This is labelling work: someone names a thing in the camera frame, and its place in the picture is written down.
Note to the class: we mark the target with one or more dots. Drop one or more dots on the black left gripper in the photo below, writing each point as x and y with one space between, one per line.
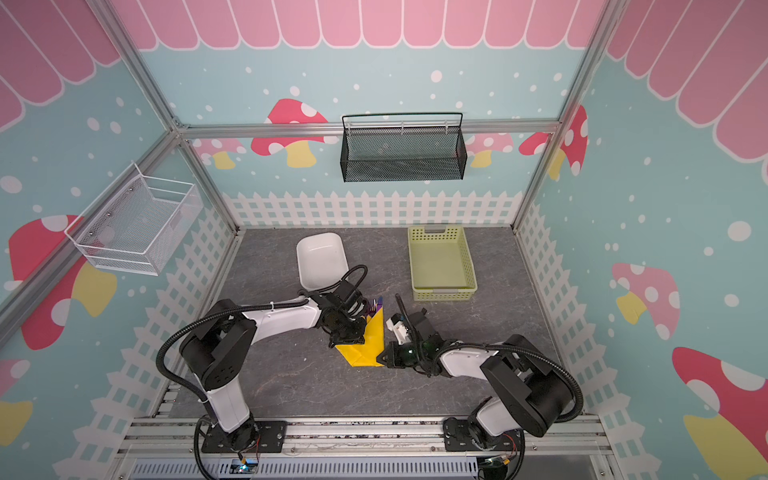
356 339

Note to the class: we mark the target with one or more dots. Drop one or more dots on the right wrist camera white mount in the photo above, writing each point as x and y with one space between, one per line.
396 324

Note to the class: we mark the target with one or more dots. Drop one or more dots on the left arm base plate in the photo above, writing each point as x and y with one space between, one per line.
260 436

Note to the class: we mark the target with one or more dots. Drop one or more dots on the green perforated plastic basket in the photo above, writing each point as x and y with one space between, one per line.
441 265

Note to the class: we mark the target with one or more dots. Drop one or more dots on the black mesh wall basket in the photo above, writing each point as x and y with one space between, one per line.
398 147

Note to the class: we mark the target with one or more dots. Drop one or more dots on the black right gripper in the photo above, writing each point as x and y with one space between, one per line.
398 347

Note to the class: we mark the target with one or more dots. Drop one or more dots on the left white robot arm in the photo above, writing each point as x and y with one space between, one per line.
216 348

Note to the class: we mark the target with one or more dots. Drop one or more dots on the white plastic tub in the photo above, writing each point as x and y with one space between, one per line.
321 260

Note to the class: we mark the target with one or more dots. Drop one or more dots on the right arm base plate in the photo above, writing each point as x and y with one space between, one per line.
463 435

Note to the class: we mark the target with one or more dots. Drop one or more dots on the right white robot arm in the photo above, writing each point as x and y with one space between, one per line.
531 392

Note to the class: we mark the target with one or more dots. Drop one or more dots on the yellow paper napkin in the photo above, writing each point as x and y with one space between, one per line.
365 354

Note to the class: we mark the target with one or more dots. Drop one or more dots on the white wire wall basket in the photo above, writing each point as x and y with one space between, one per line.
137 227

